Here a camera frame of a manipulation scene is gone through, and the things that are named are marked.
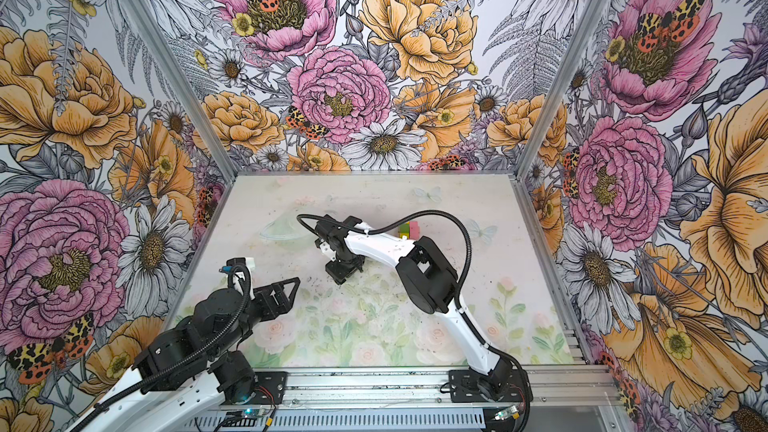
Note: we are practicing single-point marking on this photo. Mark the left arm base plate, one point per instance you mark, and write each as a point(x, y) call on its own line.
point(264, 388)

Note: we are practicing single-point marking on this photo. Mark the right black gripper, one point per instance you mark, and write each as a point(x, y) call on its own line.
point(338, 274)

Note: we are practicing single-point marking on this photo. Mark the green circuit board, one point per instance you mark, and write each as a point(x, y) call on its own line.
point(251, 416)

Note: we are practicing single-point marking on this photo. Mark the small right circuit board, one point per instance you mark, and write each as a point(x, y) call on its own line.
point(509, 413)

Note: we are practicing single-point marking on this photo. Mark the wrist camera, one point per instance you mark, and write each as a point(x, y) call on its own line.
point(236, 266)
point(333, 233)

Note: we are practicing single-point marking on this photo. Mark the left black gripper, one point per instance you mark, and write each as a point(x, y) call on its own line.
point(284, 304)

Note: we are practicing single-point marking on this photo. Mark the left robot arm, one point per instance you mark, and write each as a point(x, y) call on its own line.
point(196, 364)

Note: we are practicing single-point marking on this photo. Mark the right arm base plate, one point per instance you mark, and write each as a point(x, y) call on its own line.
point(469, 386)

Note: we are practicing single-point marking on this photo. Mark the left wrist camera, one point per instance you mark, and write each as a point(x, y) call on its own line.
point(236, 266)

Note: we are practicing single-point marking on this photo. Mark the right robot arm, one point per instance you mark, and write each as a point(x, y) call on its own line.
point(432, 284)

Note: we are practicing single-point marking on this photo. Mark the pink block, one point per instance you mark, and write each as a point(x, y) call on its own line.
point(414, 230)

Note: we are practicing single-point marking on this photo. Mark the aluminium front rail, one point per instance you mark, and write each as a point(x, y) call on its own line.
point(374, 388)

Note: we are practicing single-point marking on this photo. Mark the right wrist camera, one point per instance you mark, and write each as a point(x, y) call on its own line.
point(333, 233)

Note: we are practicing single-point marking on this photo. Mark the right aluminium corner post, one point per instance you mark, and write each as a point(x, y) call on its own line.
point(583, 32)

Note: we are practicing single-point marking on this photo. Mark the left aluminium corner post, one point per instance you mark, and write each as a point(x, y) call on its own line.
point(154, 38)

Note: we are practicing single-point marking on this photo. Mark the aluminium corner post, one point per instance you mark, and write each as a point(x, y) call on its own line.
point(583, 32)
point(154, 38)

